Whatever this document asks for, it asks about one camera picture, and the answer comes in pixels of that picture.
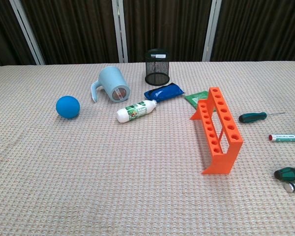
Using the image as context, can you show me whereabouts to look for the thin green-handled screwdriver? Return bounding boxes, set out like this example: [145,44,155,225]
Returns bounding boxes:
[238,111,286,124]

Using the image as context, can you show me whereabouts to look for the white bottle green label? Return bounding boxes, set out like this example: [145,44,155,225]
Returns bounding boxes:
[116,99,159,123]

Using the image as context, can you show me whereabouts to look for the blue snack pouch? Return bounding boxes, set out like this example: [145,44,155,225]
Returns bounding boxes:
[144,82,185,104]

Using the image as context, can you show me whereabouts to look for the black mesh pen holder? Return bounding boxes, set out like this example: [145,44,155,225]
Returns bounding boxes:
[144,48,170,87]

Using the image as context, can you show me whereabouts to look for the green foil packet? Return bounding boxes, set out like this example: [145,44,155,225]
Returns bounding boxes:
[184,90,217,113]

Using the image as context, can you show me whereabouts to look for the light blue mug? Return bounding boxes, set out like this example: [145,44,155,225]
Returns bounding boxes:
[90,65,132,104]

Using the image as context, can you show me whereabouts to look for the beige woven tablecloth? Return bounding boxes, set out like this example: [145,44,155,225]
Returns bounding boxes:
[0,59,295,236]

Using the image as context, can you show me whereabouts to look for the blue ball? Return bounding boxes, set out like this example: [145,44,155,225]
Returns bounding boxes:
[55,95,81,120]

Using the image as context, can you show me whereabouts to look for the orange tube rack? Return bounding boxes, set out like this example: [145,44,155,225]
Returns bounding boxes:
[189,87,244,176]

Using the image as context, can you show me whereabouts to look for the dark curtain panel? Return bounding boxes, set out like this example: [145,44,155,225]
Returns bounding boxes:
[210,0,295,62]
[122,0,212,63]
[0,0,38,67]
[20,0,119,65]

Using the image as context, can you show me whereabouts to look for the white green marker pen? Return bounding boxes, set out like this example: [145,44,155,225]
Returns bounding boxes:
[268,134,295,144]

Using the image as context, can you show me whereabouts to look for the grey divider post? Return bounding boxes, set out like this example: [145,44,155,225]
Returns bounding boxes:
[202,0,222,62]
[111,0,129,63]
[9,0,46,66]

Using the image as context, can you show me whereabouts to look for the green black tool handle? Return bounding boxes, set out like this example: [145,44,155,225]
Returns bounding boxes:
[273,167,295,182]

